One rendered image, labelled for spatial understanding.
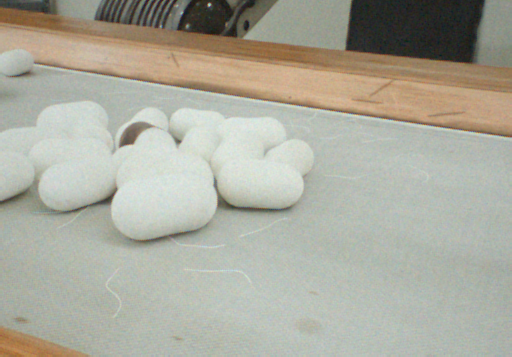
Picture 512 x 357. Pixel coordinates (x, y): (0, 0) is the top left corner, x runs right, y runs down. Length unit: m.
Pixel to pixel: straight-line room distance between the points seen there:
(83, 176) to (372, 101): 0.23
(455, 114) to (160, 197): 0.24
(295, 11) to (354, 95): 2.02
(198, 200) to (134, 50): 0.29
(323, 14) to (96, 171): 2.17
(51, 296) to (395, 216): 0.14
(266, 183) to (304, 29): 2.19
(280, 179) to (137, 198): 0.06
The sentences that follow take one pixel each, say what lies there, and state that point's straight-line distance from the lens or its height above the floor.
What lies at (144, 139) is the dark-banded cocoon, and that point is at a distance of 0.28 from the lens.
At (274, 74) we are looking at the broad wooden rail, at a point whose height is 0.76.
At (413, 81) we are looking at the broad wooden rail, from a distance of 0.42.
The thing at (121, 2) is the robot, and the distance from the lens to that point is 0.75.
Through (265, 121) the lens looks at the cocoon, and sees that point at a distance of 0.30.
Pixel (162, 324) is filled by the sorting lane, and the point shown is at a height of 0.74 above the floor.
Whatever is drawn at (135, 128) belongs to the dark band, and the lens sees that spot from 0.29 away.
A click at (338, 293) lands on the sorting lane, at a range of 0.20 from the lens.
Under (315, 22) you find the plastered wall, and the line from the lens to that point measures 2.40.
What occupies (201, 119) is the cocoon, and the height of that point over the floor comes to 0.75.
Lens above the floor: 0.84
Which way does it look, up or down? 19 degrees down
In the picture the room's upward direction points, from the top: 3 degrees clockwise
